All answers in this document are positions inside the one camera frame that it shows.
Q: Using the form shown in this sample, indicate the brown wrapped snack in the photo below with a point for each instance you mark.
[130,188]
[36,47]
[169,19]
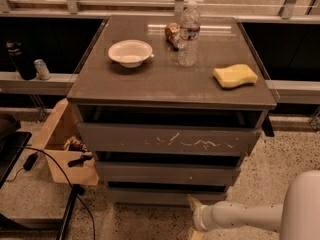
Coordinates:
[172,34]

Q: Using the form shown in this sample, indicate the cardboard box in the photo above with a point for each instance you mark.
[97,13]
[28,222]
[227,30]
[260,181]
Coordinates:
[58,128]

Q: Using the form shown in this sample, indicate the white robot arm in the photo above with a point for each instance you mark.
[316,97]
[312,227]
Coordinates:
[297,218]

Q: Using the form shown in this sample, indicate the grey bottom drawer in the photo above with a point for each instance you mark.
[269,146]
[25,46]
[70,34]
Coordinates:
[159,197]

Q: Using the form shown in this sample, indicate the grey middle drawer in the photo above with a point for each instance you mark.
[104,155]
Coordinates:
[166,173]

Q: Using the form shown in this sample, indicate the white bowl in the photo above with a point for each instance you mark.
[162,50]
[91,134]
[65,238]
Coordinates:
[130,53]

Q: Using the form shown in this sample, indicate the grey top drawer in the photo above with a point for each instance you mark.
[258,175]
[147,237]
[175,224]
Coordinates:
[164,139]

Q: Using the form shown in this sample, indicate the clear plastic water bottle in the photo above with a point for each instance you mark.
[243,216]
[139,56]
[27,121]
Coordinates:
[189,35]

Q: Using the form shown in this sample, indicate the black cart frame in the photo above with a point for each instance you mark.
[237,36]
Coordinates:
[33,195]

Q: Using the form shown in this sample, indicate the black tumbler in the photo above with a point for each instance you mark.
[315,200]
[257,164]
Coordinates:
[21,61]

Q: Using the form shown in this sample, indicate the yellow sponge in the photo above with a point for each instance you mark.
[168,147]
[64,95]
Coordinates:
[235,76]

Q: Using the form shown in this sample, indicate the grey drawer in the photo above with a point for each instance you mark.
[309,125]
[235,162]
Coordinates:
[166,173]
[159,197]
[164,139]

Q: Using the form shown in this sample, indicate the grey drawer cabinet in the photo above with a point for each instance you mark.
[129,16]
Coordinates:
[161,92]

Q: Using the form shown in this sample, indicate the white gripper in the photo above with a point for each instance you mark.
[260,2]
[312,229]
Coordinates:
[200,217]

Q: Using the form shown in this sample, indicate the silver soda can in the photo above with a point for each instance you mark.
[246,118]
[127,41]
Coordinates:
[42,69]

